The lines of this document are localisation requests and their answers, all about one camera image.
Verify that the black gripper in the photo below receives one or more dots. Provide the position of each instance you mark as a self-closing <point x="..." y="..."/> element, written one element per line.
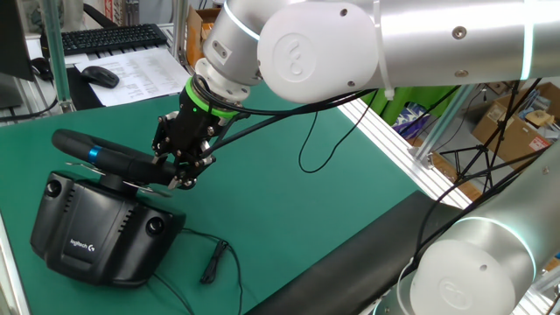
<point x="197" y="129"/>

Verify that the black racing steering wheel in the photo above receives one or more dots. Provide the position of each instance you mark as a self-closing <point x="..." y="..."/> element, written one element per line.
<point x="122" y="164"/>

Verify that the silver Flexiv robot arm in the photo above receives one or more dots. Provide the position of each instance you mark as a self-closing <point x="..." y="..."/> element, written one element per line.
<point x="437" y="44"/>

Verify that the black Logitech wheel base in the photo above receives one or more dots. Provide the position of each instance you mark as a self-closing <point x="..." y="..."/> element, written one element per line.
<point x="100" y="232"/>

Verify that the white printed paper sheet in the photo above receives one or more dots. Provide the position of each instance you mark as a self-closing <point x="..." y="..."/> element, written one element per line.
<point x="144" y="74"/>

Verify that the black computer mouse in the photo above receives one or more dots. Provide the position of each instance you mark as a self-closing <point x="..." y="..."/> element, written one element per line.
<point x="100" y="76"/>

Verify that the taped cardboard box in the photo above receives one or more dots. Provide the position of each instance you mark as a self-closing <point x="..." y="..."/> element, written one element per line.
<point x="194" y="39"/>

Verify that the green table mat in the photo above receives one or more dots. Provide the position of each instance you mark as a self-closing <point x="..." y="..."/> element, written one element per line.
<point x="284" y="210"/>

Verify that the black computer keyboard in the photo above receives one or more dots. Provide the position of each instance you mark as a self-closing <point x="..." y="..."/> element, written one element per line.
<point x="114" y="38"/>

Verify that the black rounded desk object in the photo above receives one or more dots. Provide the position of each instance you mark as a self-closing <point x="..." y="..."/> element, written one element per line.
<point x="41" y="67"/>

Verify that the black computer monitor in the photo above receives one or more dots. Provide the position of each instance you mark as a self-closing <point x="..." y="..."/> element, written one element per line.
<point x="13" y="39"/>

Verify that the black foam strip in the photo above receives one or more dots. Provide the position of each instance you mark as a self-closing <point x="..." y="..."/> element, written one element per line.
<point x="350" y="262"/>

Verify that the bright green cloth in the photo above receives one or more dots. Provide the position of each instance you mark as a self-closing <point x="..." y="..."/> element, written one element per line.
<point x="402" y="105"/>

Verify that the blue patterned bag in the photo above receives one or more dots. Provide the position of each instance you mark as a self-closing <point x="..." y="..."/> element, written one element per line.
<point x="409" y="120"/>

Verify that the black tripod stand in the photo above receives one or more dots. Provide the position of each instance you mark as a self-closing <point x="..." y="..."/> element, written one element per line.
<point x="483" y="149"/>

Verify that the open brown cardboard box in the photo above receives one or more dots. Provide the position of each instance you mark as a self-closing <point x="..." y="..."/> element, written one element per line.
<point x="520" y="135"/>

